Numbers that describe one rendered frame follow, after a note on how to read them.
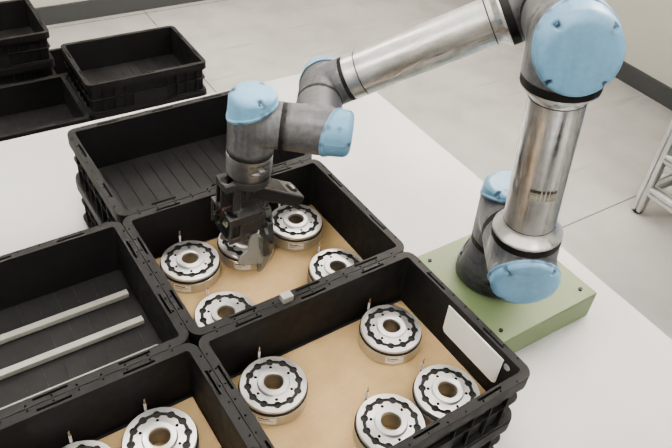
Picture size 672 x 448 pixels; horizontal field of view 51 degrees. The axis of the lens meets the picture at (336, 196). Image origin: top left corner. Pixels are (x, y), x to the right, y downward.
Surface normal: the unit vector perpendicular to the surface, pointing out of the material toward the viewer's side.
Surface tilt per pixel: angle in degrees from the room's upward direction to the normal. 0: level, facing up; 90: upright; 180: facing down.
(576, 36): 83
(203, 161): 0
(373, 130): 0
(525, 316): 2
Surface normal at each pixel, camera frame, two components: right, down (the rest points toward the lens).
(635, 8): -0.84, 0.28
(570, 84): -0.05, 0.51
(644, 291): 0.09, -0.77
